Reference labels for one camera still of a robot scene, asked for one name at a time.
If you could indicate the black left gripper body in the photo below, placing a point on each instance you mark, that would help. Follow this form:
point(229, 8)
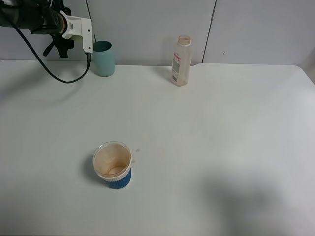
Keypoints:
point(53, 23)

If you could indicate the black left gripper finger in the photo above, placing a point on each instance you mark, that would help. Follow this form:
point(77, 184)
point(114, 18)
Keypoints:
point(62, 50)
point(48, 49)

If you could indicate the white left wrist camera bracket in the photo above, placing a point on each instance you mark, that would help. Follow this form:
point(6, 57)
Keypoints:
point(77, 27)

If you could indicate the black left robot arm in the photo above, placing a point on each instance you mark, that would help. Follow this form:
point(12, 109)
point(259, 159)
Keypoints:
point(24, 15)

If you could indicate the clear plastic drink bottle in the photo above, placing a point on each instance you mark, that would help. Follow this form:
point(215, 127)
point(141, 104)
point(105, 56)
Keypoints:
point(181, 61)

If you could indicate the teal plastic cup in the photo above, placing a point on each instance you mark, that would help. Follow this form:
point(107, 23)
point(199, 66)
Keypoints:
point(103, 58)

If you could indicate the glass cup with blue sleeve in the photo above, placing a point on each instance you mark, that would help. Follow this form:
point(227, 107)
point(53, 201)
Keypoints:
point(112, 162)

